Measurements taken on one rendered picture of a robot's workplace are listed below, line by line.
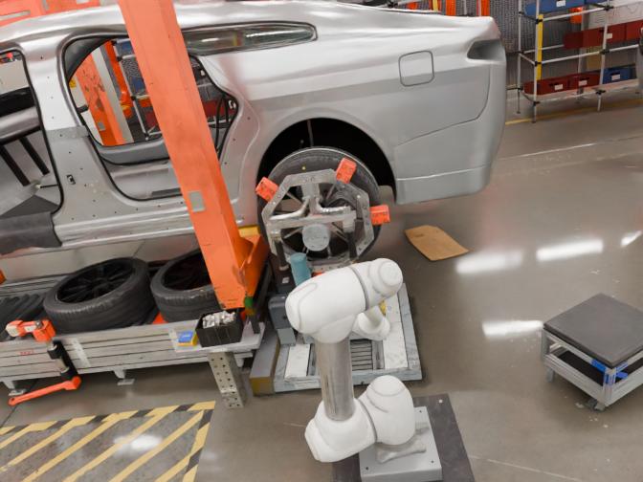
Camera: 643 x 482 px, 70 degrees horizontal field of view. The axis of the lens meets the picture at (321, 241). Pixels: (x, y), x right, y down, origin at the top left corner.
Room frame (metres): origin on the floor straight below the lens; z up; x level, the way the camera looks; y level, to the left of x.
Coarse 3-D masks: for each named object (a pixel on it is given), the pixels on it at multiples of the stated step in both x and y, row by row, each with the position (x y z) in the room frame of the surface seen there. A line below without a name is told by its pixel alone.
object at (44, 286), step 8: (152, 264) 3.04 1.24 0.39; (160, 264) 3.07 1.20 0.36; (152, 272) 3.06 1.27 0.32; (16, 280) 3.24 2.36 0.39; (24, 280) 3.21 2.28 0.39; (32, 280) 3.19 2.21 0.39; (40, 280) 3.22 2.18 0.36; (48, 280) 3.21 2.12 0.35; (56, 280) 3.21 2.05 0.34; (0, 288) 3.28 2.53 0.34; (8, 288) 3.26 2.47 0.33; (16, 288) 3.23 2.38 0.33; (24, 288) 3.22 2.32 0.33; (32, 288) 3.21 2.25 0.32; (40, 288) 3.21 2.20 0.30; (48, 288) 3.19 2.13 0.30; (0, 296) 3.25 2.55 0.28
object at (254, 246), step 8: (248, 240) 2.35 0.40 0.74; (256, 240) 2.47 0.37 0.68; (264, 240) 2.58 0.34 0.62; (248, 248) 2.31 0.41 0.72; (256, 248) 2.39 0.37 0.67; (264, 248) 2.54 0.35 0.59; (248, 256) 2.28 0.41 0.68; (256, 256) 2.35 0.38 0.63; (264, 256) 2.49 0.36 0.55; (256, 264) 2.31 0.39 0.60; (256, 272) 2.28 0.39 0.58; (256, 280) 2.24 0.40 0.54
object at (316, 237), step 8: (320, 224) 2.02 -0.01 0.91; (328, 224) 2.06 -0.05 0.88; (304, 232) 1.99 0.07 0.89; (312, 232) 1.98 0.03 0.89; (320, 232) 1.98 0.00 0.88; (328, 232) 2.00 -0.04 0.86; (304, 240) 1.99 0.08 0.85; (312, 240) 1.98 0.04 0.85; (320, 240) 1.98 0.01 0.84; (328, 240) 1.97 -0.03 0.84; (312, 248) 1.98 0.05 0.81; (320, 248) 1.98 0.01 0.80
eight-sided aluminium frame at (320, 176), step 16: (288, 176) 2.18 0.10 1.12; (304, 176) 2.13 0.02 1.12; (320, 176) 2.11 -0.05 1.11; (352, 192) 2.09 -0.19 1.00; (272, 208) 2.16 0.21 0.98; (368, 208) 2.08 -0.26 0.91; (368, 224) 2.09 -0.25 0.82; (368, 240) 2.08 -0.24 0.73; (288, 256) 2.15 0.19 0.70; (320, 272) 2.13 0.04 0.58
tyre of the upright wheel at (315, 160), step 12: (288, 156) 2.41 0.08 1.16; (300, 156) 2.29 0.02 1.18; (312, 156) 2.24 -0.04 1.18; (324, 156) 2.23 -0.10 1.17; (336, 156) 2.25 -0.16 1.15; (348, 156) 2.32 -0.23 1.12; (276, 168) 2.34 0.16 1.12; (288, 168) 2.22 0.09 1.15; (300, 168) 2.21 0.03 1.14; (312, 168) 2.20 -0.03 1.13; (324, 168) 2.19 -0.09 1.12; (336, 168) 2.18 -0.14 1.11; (360, 168) 2.23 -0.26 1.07; (276, 180) 2.23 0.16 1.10; (360, 180) 2.17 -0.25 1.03; (372, 180) 2.26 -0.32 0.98; (372, 192) 2.16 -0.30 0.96; (264, 204) 2.24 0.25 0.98; (372, 204) 2.16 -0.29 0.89; (264, 228) 2.25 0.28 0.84; (372, 240) 2.17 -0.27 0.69
